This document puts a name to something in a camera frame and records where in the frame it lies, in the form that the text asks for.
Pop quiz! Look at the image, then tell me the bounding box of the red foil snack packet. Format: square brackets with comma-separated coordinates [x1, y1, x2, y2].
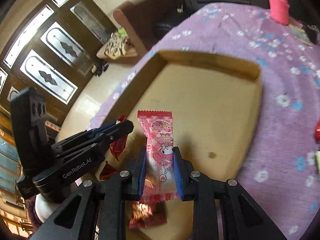
[99, 114, 130, 182]

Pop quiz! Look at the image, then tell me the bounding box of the pink cartoon candy packet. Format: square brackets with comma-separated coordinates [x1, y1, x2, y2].
[137, 111, 177, 203]

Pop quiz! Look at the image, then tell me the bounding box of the red square snack packet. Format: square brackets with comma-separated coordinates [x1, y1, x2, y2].
[314, 120, 320, 144]

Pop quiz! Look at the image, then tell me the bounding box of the dark red foil snack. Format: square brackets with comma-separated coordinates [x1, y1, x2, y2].
[129, 174, 167, 229]

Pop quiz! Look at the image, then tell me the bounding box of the white gloved left hand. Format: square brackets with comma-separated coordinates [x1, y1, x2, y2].
[27, 194, 60, 232]

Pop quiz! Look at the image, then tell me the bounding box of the wooden glass-panel door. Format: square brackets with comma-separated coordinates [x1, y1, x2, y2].
[1, 0, 116, 125]

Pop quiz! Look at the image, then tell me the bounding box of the patterned bag on stool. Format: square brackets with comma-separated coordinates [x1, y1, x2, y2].
[104, 27, 133, 60]

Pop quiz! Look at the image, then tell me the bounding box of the cardboard tray box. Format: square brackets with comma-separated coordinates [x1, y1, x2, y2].
[98, 49, 264, 240]

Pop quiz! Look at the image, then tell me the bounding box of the brown armchair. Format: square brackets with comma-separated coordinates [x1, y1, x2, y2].
[112, 0, 180, 57]

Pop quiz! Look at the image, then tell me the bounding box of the small notebook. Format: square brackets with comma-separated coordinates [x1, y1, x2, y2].
[289, 24, 312, 46]

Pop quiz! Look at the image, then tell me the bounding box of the small black box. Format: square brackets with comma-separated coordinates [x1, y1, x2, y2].
[302, 24, 319, 44]

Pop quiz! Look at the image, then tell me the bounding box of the pink knit-sleeved thermos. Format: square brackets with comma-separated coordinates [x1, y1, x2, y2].
[269, 0, 290, 25]

